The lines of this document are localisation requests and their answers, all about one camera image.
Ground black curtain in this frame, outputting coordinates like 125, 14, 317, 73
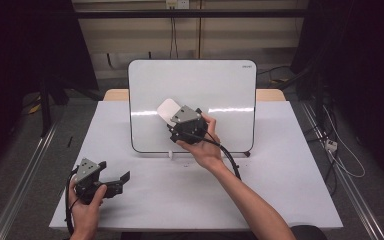
289, 0, 384, 191
0, 0, 99, 181

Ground light wooden table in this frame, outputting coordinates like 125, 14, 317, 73
103, 88, 287, 102

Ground white power strip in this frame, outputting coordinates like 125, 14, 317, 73
324, 139, 339, 153

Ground white whiteboard eraser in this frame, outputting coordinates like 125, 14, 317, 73
156, 97, 182, 128

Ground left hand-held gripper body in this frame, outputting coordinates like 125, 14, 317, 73
74, 157, 108, 205

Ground thin white cable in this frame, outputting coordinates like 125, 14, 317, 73
323, 106, 367, 179

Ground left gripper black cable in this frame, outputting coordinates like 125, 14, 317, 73
64, 168, 81, 236

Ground black metal stand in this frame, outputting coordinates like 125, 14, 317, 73
38, 76, 71, 138

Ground person's dark clothing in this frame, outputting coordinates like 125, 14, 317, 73
119, 225, 328, 240

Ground person's right hand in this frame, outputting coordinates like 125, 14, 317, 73
175, 112, 224, 172

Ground black hanging wall cables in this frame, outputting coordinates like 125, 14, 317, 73
169, 8, 178, 60

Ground black floor cables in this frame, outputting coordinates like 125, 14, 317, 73
308, 126, 338, 198

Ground white whiteboard with black edge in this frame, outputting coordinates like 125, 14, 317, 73
127, 59, 258, 155

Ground person's left hand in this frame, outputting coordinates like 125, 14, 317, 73
68, 174, 108, 236

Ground metal floor rail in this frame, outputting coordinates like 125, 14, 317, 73
0, 119, 61, 240
299, 101, 384, 240

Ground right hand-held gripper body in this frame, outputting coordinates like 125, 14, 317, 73
167, 104, 210, 146

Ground white wall socket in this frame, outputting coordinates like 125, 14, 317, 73
165, 0, 190, 10

